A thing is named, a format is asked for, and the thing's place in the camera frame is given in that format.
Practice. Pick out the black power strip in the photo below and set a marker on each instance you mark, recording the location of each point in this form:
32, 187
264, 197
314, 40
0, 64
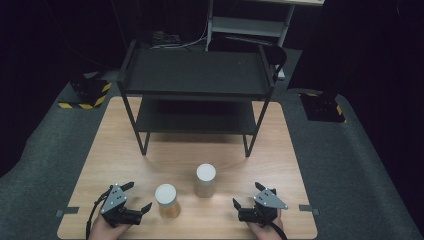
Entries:
165, 37

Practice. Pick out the grey tape strip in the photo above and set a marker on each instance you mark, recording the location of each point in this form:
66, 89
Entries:
308, 208
68, 210

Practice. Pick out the person's right hand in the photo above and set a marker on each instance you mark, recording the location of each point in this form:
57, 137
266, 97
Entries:
265, 233

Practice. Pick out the black yellow striped stand base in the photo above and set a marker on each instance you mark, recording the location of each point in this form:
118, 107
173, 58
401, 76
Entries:
321, 108
88, 91

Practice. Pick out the grey carpet mat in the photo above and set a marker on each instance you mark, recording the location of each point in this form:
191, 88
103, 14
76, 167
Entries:
33, 166

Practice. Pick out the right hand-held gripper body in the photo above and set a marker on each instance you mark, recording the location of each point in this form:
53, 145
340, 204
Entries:
268, 201

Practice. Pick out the jar of orange powder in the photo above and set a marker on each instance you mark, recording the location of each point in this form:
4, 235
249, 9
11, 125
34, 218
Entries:
165, 196

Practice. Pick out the white metal frame desk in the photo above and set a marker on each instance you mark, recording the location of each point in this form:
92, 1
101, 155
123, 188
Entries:
246, 26

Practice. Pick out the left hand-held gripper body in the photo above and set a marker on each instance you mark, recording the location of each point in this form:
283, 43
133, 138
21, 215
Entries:
113, 200

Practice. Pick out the black two-tier shelf rack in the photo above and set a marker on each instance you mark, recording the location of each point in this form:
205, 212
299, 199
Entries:
196, 71

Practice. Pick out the person's left hand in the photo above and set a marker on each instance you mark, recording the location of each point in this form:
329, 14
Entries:
105, 231

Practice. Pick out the tall jar of pale powder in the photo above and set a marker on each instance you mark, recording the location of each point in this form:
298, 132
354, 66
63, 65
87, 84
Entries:
205, 173

